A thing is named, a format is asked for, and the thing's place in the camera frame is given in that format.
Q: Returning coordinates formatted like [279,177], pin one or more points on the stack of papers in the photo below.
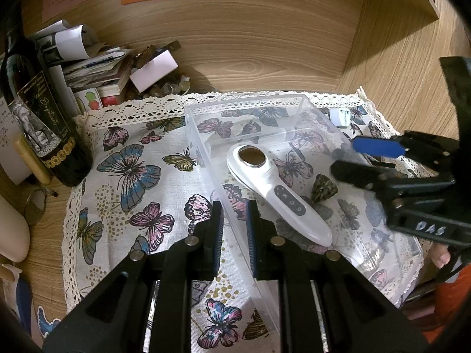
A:
[84,62]

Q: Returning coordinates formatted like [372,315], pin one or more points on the butterfly print lace cloth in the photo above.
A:
[128,176]

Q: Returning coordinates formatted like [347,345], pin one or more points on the dark wine bottle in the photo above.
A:
[36,136]

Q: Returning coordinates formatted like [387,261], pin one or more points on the dark cone-shaped ornament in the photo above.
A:
[323,191]

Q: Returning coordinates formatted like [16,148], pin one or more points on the clear plastic box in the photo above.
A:
[206,125]

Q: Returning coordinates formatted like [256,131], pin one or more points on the small white cardboard box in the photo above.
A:
[152,70]

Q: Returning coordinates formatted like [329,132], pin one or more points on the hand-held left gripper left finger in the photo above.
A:
[217,233]

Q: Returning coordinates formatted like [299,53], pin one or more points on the card with green and red drawing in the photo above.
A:
[88,99]

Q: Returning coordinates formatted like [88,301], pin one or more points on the pale yellow tube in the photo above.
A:
[33,161]

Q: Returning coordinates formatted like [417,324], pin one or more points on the white handheld massager device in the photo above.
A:
[257,184]

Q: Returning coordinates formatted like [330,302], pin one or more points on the pile of small stones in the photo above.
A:
[165,88]

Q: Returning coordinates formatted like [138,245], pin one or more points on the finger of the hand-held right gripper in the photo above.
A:
[357,176]
[375,145]

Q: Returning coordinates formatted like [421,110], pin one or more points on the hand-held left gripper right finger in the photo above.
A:
[252,239]

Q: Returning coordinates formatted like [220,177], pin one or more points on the white plug adapter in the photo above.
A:
[338,117]

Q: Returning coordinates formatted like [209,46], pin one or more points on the blue sticker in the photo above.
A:
[48,323]

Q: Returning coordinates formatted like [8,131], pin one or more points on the white paper sheet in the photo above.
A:
[9,147]

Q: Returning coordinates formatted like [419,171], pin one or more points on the person's right hand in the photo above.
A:
[440,256]

